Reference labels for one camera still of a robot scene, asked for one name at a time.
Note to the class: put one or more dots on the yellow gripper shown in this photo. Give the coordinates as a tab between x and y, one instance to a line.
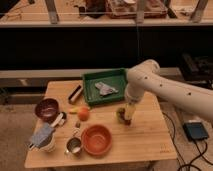
129	111

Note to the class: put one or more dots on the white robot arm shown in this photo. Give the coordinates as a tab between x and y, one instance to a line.
145	77

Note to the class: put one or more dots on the small metal cup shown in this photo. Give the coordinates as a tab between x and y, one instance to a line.
74	145

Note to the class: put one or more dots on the green plastic tray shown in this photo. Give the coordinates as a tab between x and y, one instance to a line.
115	78

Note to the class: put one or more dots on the crumpled grey cloth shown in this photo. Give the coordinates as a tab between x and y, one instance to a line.
105	89

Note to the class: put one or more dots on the orange bowl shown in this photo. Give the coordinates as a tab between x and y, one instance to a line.
96	140

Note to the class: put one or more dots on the orange peach fruit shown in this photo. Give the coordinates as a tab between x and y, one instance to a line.
83	114

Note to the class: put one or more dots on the black rectangular brush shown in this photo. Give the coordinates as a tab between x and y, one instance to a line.
75	94

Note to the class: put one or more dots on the yellow banana toy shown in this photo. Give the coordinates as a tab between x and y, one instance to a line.
74	110

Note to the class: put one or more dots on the black foot pedal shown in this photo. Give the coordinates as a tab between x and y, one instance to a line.
195	131

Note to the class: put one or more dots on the dark red bowl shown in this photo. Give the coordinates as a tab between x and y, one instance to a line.
47	110

